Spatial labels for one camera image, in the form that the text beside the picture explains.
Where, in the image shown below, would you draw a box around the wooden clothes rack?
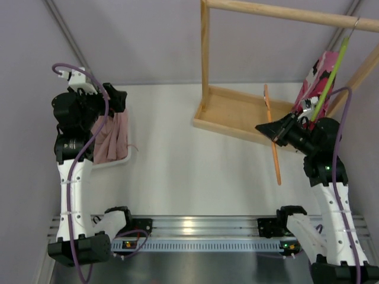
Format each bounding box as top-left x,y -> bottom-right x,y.
193,1 -> 378,144

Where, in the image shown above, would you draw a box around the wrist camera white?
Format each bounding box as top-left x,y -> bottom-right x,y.
58,69 -> 97,95
300,96 -> 319,114

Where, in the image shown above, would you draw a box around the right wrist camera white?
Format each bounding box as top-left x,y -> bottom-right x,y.
300,96 -> 319,114

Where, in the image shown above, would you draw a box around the white plastic basket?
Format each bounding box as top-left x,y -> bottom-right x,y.
88,102 -> 133,171

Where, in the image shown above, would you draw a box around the pink patterned garment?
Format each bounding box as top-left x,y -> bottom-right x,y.
292,51 -> 339,113

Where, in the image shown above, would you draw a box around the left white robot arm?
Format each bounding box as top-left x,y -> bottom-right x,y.
48,88 -> 133,267

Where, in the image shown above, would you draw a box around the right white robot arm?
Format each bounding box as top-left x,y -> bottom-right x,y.
255,113 -> 378,283

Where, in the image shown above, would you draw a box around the pink trousers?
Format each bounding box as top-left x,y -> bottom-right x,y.
90,111 -> 140,165

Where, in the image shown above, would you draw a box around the grey slotted cable duct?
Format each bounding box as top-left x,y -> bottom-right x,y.
111,239 -> 284,253

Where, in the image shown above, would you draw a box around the green clothes hanger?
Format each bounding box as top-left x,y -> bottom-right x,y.
310,37 -> 349,122

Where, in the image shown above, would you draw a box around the aluminium mounting rail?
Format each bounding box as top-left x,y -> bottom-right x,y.
47,215 -> 370,240

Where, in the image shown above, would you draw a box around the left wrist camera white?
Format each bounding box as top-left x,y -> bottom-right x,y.
58,69 -> 97,95

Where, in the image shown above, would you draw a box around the orange clothes hanger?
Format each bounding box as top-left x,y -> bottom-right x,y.
262,84 -> 282,186

